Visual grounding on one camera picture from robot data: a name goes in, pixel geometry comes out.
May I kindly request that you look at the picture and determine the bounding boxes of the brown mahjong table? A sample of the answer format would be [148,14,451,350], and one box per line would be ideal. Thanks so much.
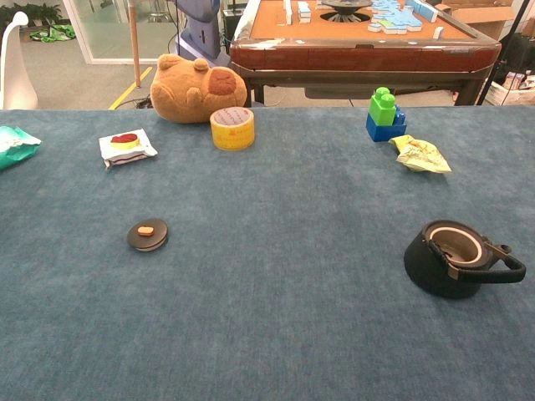
[229,0,502,108]

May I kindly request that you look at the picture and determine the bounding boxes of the yellow tape roll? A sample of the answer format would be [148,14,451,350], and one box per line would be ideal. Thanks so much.
[209,106,256,151]

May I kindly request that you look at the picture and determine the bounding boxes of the brown capybara plush toy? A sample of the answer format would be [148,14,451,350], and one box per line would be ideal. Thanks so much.
[150,53,248,124]

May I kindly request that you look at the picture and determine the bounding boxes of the black cast iron teapot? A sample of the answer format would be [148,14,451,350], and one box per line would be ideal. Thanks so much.
[403,219,527,300]

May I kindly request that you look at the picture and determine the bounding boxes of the black tripod stand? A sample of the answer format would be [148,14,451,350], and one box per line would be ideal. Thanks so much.
[476,0,535,106]

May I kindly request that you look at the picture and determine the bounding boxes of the green potted plants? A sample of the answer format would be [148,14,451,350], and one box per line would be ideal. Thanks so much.
[0,3,64,27]

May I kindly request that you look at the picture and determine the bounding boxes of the white snack packet red print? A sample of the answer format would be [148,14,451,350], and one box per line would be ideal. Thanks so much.
[98,128,159,170]

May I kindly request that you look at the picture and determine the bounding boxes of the blue grey machine base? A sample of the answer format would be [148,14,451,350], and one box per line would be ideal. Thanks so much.
[175,0,231,68]

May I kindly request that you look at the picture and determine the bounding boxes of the green floor bag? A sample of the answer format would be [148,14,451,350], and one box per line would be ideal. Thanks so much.
[31,24,77,43]

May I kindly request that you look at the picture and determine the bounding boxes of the blue mahjong tile heap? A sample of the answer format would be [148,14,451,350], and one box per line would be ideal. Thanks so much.
[367,0,423,35]

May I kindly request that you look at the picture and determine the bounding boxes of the yellow crumpled snack packet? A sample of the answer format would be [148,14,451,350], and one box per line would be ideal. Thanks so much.
[388,135,453,174]

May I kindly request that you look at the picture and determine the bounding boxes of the black mahjong table hub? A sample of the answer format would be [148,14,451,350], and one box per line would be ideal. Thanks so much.
[319,0,374,23]

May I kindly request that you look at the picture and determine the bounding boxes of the wooden pole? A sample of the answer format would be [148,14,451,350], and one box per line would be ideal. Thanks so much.
[128,0,142,89]

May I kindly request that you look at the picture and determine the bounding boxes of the brown cardboard box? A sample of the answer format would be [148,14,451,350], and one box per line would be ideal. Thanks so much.
[434,0,519,41]

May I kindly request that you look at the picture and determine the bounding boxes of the blue table mat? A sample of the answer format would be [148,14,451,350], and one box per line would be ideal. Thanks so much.
[0,106,535,401]

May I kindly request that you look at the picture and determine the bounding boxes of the white cardboard box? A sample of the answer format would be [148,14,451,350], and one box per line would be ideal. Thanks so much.
[487,70,535,108]

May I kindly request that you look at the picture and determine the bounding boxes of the blue building block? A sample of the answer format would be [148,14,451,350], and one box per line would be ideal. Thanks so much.
[365,106,408,143]

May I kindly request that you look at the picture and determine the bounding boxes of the black teapot lid orange knob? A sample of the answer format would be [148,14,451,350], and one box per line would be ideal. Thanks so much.
[126,217,170,252]

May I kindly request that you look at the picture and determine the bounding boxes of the long blue mahjong tile row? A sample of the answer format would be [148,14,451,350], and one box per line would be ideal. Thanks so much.
[407,0,439,23]

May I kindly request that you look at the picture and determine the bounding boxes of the green building block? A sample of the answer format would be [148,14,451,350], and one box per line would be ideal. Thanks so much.
[368,86,397,127]

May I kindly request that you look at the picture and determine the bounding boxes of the teal wet wipes pack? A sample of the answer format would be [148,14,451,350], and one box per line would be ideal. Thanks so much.
[0,125,43,171]

